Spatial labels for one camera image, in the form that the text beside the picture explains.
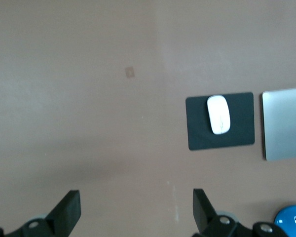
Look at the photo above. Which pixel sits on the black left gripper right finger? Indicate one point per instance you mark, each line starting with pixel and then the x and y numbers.
pixel 207 219

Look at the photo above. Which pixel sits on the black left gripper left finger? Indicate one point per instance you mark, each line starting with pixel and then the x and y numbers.
pixel 64 217

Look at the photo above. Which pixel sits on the small brown tape patch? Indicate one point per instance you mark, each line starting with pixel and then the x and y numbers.
pixel 130 72

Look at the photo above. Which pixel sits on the silver closed laptop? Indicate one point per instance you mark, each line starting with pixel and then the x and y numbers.
pixel 284 123

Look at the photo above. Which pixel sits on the black mouse pad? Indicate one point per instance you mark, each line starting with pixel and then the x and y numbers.
pixel 241 123

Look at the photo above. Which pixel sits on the blue desk lamp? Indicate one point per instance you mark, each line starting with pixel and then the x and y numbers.
pixel 288 218

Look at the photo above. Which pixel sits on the white computer mouse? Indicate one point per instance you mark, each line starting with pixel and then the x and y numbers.
pixel 218 114

